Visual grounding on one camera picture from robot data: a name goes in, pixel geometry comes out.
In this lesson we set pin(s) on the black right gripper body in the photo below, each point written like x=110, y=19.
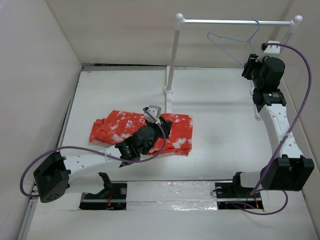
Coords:
x=253, y=68

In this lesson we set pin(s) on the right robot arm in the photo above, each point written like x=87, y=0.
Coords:
x=289, y=170

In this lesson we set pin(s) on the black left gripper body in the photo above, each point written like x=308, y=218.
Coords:
x=158, y=132

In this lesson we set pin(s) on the red white patterned trousers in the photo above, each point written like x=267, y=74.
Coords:
x=120, y=125

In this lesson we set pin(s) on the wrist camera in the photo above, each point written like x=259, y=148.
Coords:
x=270, y=49
x=154, y=111

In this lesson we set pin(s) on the white clothes rack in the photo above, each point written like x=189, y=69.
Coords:
x=180, y=21

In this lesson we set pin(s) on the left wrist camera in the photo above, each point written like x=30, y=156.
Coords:
x=154, y=111

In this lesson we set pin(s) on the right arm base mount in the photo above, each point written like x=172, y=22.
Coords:
x=231, y=195

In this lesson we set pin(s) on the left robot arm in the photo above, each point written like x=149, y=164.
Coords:
x=57, y=174

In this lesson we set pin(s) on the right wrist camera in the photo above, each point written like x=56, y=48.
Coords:
x=270, y=49

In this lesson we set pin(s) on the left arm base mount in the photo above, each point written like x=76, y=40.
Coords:
x=112, y=197

